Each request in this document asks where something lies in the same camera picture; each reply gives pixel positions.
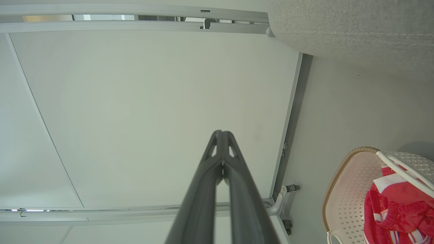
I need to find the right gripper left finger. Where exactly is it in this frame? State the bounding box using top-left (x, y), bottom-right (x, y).
top-left (165, 130), bottom-right (223, 244)

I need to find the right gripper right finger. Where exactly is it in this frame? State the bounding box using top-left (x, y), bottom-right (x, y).
top-left (222, 131), bottom-right (280, 244)

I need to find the red and white jersey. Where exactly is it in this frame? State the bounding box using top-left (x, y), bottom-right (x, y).
top-left (363, 165), bottom-right (434, 244)

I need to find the grey fabric sofa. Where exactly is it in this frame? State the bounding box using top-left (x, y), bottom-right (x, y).
top-left (268, 0), bottom-right (434, 79)

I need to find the white perforated laundry basket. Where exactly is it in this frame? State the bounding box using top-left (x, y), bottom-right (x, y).
top-left (322, 147), bottom-right (434, 244)

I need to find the white partition panel with frame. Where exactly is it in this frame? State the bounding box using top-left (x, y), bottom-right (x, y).
top-left (0, 0), bottom-right (313, 244)

